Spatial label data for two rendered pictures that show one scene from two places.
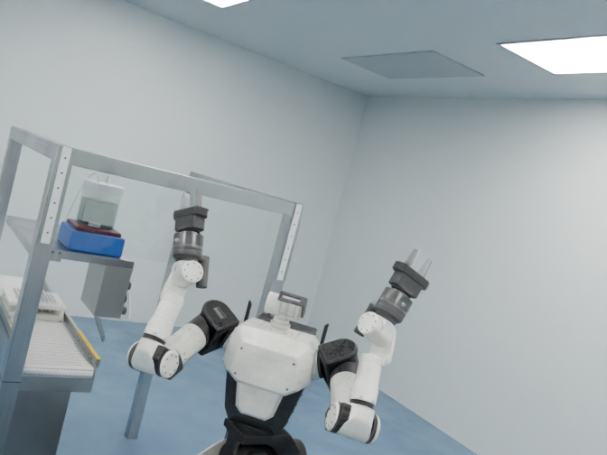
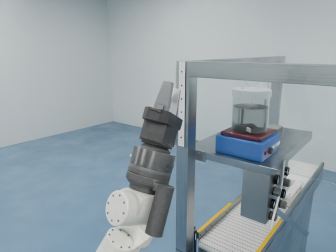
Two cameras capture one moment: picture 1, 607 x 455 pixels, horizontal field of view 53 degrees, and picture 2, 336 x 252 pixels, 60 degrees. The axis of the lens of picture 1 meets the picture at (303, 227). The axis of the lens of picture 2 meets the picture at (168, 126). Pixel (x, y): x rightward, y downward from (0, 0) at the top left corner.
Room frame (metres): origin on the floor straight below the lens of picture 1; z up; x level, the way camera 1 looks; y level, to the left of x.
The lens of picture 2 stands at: (1.68, -0.22, 1.66)
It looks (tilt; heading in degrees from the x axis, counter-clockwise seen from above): 15 degrees down; 72
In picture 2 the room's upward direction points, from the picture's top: straight up
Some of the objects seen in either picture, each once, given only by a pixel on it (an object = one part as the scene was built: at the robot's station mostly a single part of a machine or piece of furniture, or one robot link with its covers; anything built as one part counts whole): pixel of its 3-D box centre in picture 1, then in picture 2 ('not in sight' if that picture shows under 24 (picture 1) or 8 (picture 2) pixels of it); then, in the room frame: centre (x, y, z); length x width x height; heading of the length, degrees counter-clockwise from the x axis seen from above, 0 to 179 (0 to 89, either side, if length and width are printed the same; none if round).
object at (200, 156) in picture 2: (54, 255); (200, 156); (2.16, 0.83, 1.24); 0.05 x 0.01 x 0.04; 124
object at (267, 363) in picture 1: (271, 366); not in sight; (1.94, -0.02, 1.11); 0.34 x 0.30 x 0.36; 82
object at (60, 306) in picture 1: (33, 299); (276, 184); (2.81, 1.13, 0.88); 0.25 x 0.24 x 0.02; 124
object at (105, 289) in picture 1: (106, 284); (265, 186); (2.39, 0.70, 1.12); 0.22 x 0.11 x 0.20; 34
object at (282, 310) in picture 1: (282, 310); not in sight; (1.88, 0.00, 1.31); 0.10 x 0.07 x 0.09; 82
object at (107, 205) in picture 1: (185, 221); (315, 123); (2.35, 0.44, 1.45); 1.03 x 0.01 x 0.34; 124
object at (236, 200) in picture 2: (1, 305); (253, 185); (2.72, 1.23, 0.83); 1.32 x 0.02 x 0.03; 34
